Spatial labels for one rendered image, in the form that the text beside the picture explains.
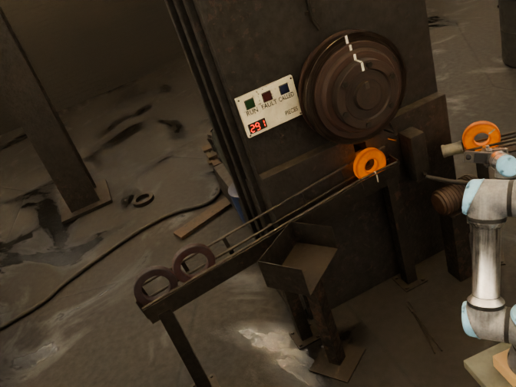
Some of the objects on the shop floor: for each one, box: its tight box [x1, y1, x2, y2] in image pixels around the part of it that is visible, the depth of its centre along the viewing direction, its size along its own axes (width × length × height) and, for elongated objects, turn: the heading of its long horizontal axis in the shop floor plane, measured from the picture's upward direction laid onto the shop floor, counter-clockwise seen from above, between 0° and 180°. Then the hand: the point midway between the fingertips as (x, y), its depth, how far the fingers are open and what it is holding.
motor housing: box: [431, 174, 479, 282], centre depth 258 cm, size 13×22×54 cm, turn 137°
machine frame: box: [164, 0, 471, 319], centre depth 271 cm, size 73×108×176 cm
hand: (481, 153), depth 230 cm, fingers closed
